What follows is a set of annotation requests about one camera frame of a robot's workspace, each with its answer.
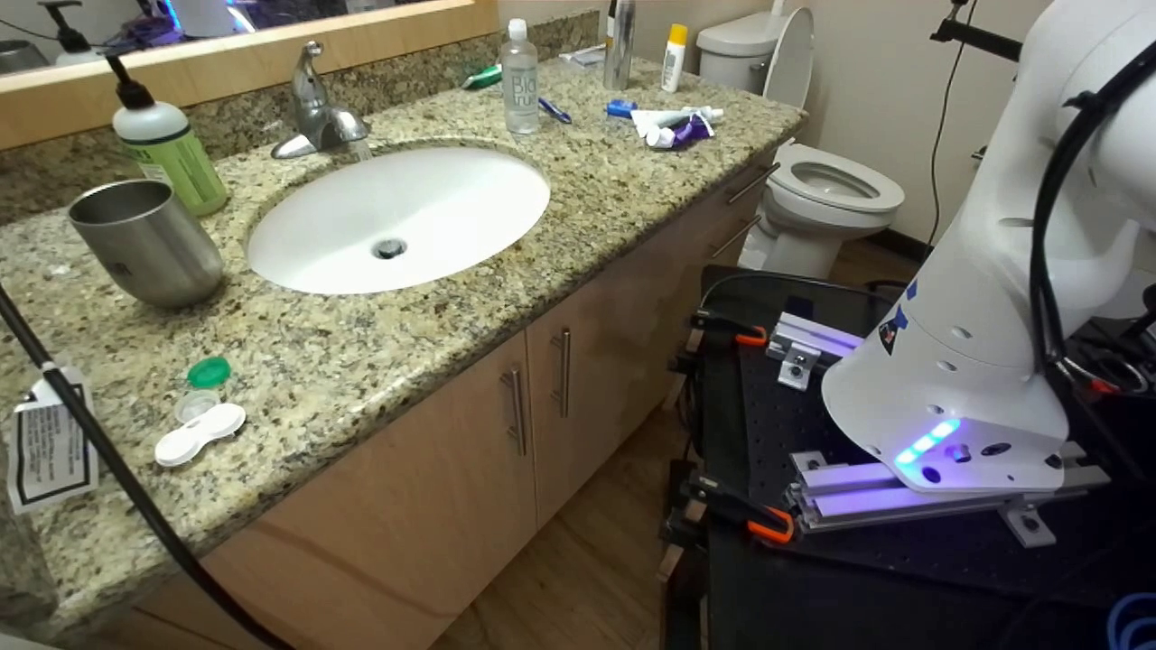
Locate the orange and black clamp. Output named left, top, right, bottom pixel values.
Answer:
left=695, top=472, right=803, bottom=554
left=691, top=306, right=774, bottom=356

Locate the white oval sink basin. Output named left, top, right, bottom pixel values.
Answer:
left=245, top=145, right=554, bottom=299

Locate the purple toothpaste tube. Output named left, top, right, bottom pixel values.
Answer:
left=642, top=114, right=720, bottom=157

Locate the white toothpaste tube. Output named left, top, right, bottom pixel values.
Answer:
left=624, top=106, right=725, bottom=140

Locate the clear plastic water bottle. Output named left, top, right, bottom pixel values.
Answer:
left=499, top=15, right=547, bottom=140

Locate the wooden vanity cabinet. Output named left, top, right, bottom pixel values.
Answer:
left=69, top=139, right=788, bottom=650

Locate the white tube bottom left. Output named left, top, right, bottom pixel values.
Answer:
left=659, top=21, right=695, bottom=97

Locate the white toilet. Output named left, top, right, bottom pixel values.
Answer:
left=695, top=3, right=910, bottom=283

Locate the black robot cart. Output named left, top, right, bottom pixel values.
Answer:
left=666, top=263, right=1156, bottom=650

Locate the chrome faucet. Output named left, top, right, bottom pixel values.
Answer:
left=266, top=37, right=375, bottom=162

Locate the small green capped bottle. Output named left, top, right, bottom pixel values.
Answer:
left=176, top=356, right=234, bottom=427

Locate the white contact lens case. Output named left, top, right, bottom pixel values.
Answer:
left=153, top=403, right=251, bottom=472

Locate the wood framed mirror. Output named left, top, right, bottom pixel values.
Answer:
left=0, top=0, right=502, bottom=157

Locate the stainless steel cup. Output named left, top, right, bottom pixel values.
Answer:
left=66, top=177, right=232, bottom=316

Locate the green soap dispenser bottle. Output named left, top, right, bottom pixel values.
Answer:
left=102, top=50, right=234, bottom=226

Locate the white paper tag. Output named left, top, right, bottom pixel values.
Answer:
left=8, top=368, right=102, bottom=519

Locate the metal cabinet handle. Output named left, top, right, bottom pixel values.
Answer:
left=502, top=362, right=534, bottom=459
left=550, top=327, right=577, bottom=422

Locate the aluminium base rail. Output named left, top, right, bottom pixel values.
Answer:
left=788, top=442, right=1114, bottom=554
left=768, top=312, right=866, bottom=390

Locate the thin black wall cable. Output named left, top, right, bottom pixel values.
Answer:
left=920, top=0, right=972, bottom=245

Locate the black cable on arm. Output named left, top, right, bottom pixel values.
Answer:
left=1026, top=39, right=1156, bottom=403

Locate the black wall bracket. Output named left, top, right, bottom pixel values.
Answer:
left=930, top=15, right=1026, bottom=67

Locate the thick black cable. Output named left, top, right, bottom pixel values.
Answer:
left=0, top=285, right=294, bottom=650

